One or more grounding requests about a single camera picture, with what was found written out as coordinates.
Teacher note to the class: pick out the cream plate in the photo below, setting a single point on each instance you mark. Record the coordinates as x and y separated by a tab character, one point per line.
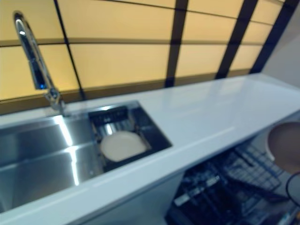
122	146

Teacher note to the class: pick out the beige bowl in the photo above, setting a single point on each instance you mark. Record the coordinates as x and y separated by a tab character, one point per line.
286	145

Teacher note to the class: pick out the black sink drying rack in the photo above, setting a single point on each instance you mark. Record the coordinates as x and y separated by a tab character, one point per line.
112	117

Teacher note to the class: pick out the stainless steel sink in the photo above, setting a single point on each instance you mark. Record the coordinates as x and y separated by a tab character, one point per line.
35	159

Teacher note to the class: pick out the chrome kitchen faucet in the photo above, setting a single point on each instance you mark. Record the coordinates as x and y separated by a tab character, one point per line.
35	61

